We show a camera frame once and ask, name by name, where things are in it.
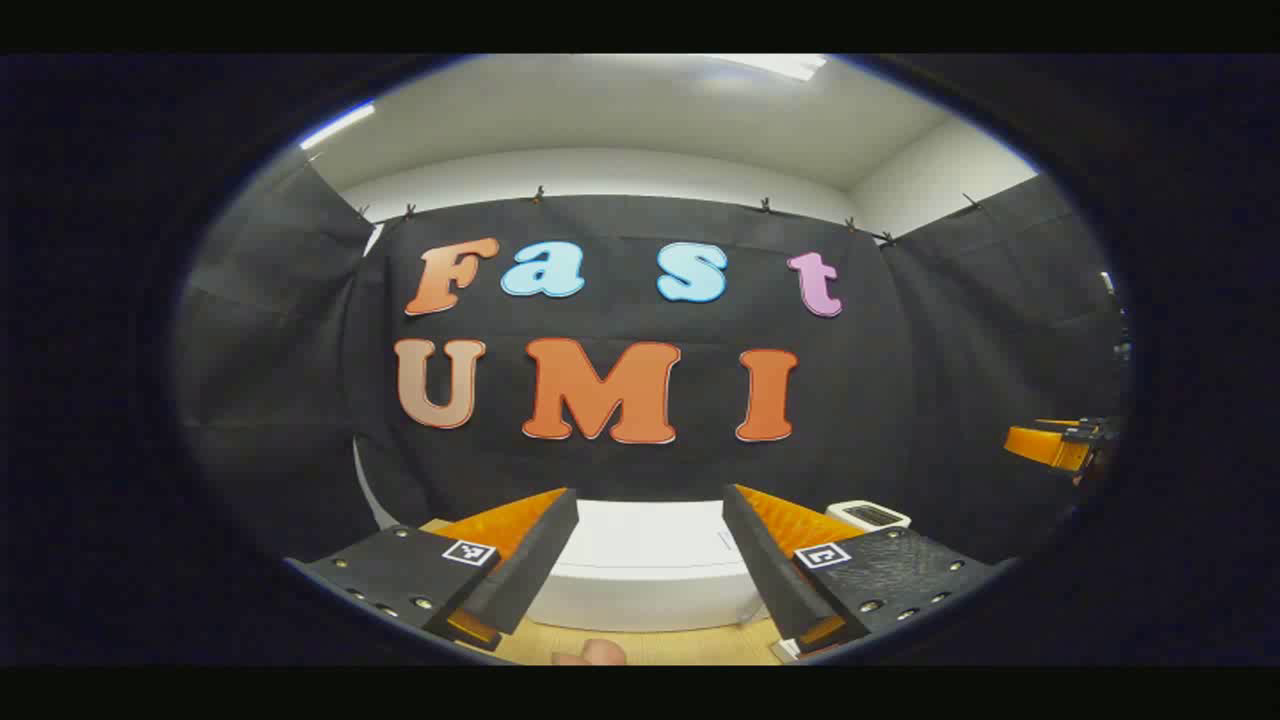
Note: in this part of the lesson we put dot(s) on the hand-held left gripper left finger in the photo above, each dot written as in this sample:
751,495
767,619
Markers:
525,575

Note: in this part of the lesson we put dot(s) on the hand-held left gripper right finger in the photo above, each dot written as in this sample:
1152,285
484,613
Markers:
765,570

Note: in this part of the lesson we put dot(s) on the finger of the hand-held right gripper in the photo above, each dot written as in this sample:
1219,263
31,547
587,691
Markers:
1045,447

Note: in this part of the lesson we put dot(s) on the white microwave oven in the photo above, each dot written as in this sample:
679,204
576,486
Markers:
650,565

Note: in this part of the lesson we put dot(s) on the white toaster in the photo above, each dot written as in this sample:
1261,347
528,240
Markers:
868,516

